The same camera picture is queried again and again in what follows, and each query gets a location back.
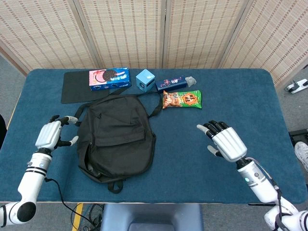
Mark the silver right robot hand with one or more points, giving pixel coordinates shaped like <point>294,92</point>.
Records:
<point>228,144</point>

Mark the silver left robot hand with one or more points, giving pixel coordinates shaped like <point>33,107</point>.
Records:
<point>48,134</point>

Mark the black backpack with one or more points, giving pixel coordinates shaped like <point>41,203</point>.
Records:
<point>115,139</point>

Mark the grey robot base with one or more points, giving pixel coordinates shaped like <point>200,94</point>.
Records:
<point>151,216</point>

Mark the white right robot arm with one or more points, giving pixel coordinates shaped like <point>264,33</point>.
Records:
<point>260,185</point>

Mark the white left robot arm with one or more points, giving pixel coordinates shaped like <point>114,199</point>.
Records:
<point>31,180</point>

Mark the blue table cloth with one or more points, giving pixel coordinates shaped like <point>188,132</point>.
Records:
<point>180,144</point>

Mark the black flat mat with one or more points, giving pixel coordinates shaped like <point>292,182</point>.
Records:
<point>74,89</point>

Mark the green orange snack bag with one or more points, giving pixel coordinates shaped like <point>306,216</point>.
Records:
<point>183,99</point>

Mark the black floor box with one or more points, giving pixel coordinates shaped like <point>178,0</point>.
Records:
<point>299,135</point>

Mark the grey sneaker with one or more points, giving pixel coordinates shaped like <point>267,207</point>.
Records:
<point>302,151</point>

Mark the grey crumpled wrapper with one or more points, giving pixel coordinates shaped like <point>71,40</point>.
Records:
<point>190,80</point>

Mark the blue cookie box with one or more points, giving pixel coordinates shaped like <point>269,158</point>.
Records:
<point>110,79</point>

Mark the dark blue long box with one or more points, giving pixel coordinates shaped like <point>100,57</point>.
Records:
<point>170,83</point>

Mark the white floor device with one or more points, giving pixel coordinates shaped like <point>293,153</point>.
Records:
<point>297,86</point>

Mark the light blue cube box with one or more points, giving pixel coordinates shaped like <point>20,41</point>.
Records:
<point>145,80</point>

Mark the woven folding screen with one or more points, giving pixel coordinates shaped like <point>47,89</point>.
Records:
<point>132,31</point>

